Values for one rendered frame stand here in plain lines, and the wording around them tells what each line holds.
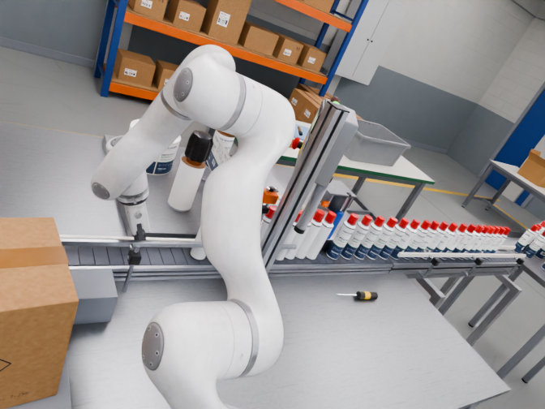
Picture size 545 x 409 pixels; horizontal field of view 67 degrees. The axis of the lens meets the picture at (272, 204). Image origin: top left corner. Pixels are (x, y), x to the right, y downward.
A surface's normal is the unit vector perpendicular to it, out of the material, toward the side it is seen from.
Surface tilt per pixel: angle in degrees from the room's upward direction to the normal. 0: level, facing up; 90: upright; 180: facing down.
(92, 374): 0
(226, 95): 69
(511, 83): 90
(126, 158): 64
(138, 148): 59
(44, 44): 90
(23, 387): 90
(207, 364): 48
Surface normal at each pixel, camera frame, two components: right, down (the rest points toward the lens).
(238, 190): 0.24, -0.17
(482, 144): -0.82, -0.07
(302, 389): 0.38, -0.81
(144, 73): 0.42, 0.58
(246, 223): 0.59, -0.05
